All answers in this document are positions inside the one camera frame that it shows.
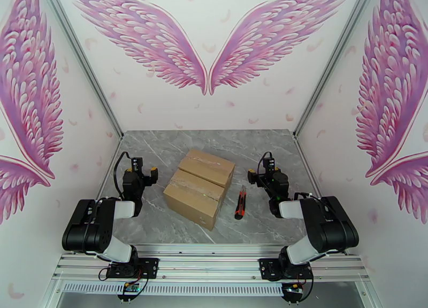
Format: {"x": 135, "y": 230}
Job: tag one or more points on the red black utility knife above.
{"x": 240, "y": 205}

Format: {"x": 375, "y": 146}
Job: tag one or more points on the cardboard box with printed mark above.
{"x": 192, "y": 200}

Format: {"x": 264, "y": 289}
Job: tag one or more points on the plain brown cardboard box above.
{"x": 207, "y": 168}

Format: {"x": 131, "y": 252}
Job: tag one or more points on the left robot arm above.
{"x": 87, "y": 230}

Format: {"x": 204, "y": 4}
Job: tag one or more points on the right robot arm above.
{"x": 334, "y": 227}

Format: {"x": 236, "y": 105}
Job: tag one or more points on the left small circuit board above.
{"x": 130, "y": 287}

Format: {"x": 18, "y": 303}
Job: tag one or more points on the small circuit board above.
{"x": 130, "y": 287}
{"x": 292, "y": 287}

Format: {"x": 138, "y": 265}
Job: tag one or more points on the right small circuit board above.
{"x": 292, "y": 287}

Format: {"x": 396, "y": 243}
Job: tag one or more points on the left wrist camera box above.
{"x": 136, "y": 163}

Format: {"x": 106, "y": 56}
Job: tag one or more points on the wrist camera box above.
{"x": 136, "y": 163}
{"x": 269, "y": 163}

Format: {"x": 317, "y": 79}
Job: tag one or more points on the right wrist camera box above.
{"x": 269, "y": 163}

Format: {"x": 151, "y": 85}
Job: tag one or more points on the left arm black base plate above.
{"x": 150, "y": 267}

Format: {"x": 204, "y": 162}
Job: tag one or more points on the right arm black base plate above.
{"x": 266, "y": 268}

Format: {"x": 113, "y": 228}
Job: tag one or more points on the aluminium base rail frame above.
{"x": 207, "y": 267}

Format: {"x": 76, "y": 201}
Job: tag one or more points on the left aluminium corner post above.
{"x": 84, "y": 63}

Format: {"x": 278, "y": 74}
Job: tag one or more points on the aluminium corner post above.
{"x": 333, "y": 63}
{"x": 84, "y": 63}

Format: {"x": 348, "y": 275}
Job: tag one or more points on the right aluminium corner post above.
{"x": 333, "y": 63}

